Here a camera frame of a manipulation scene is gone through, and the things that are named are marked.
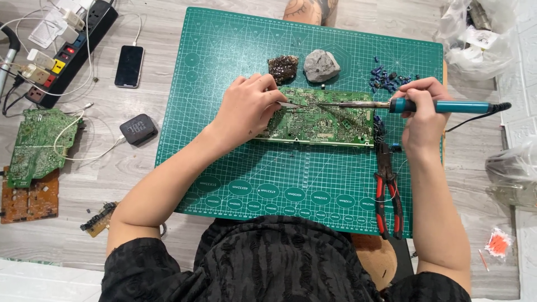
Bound person's right hand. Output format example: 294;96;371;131
392;77;454;157

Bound person's left hand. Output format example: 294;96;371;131
211;73;283;147

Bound teal handle soldering iron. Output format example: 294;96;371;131
317;97;512;115

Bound dark brown rosin block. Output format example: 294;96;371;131
268;55;300;84

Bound grey stone lump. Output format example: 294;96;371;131
303;49;341;83

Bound large green circuit board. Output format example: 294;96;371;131
254;86;375;148

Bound green cutting mat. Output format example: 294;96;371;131
154;6;444;239

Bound heap of dark removed components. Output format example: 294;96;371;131
373;115;403;152

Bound pile of blue capacitors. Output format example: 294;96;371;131
369;56;421;94

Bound black portable speaker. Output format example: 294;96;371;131
119;113;159;147

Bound black smartphone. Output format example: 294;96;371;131
114;44;145;89

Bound red black pliers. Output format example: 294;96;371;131
374;142;404;241

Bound person's black textured garment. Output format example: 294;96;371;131
98;215;471;302

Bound black power strip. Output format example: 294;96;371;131
24;0;119;110

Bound white charger plug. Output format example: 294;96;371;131
60;24;81;45
61;8;86;31

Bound small board with black connector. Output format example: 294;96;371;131
79;201;119;238

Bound clear plastic bag of parts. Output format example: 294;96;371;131
435;0;523;81

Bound white paper label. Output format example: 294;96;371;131
28;9;69;49

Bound beige charger plug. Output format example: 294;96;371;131
20;63;51;85
27;49;56;70

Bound brown circuit board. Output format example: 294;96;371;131
0;166;60;225

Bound clear plastic container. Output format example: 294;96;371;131
485;140;537;211

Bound packet of orange cotton swabs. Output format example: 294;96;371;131
484;227;514;259

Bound white phone cable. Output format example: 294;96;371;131
119;12;143;47

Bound white speaker cable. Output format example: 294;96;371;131
53;102;127;162

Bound black soldering iron cable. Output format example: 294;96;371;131
445;107;512;133

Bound green circuit board with wires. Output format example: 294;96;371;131
6;108;83;189

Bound grey metal tube black handle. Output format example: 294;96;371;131
0;22;22;98

